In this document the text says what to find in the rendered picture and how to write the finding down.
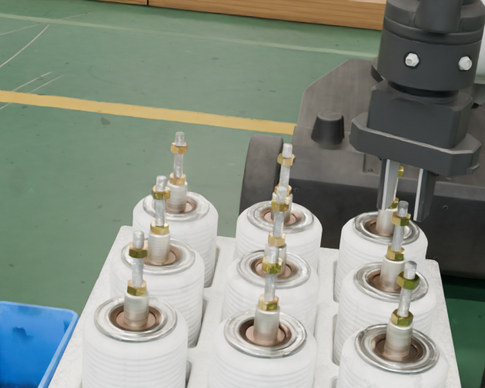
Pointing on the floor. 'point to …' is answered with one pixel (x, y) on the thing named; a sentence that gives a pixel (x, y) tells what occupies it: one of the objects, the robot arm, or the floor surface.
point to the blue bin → (24, 343)
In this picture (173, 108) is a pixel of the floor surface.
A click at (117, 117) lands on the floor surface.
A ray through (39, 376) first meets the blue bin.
